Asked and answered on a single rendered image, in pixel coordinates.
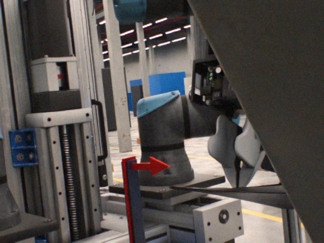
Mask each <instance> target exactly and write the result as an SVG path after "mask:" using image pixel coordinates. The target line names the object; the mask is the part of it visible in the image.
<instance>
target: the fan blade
mask: <svg viewBox="0 0 324 243"><path fill-rule="evenodd" d="M169 188H170V189H177V190H186V191H191V192H199V193H206V194H212V195H218V196H224V197H229V198H235V199H241V200H244V201H249V202H252V203H257V204H262V205H267V206H272V207H276V208H281V209H288V210H293V209H294V207H293V205H292V203H291V201H290V199H289V197H288V195H287V194H286V192H285V190H284V188H283V186H282V184H281V183H280V184H270V185H260V186H248V187H234V188H198V187H176V186H171V187H169Z"/></svg>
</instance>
